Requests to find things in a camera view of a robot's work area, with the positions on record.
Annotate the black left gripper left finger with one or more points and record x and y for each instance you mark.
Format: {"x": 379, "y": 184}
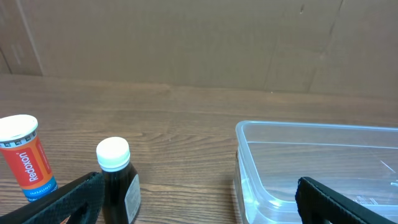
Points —
{"x": 79, "y": 202}

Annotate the clear plastic container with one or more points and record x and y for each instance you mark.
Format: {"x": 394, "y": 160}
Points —
{"x": 359, "y": 162}

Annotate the dark brown syrup bottle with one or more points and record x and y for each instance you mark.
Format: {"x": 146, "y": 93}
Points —
{"x": 122, "y": 192}

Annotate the orange Redoxon tablet tube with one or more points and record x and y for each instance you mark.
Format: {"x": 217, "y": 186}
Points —
{"x": 25, "y": 155}

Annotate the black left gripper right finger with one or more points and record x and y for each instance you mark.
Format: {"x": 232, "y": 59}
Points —
{"x": 319, "y": 204}

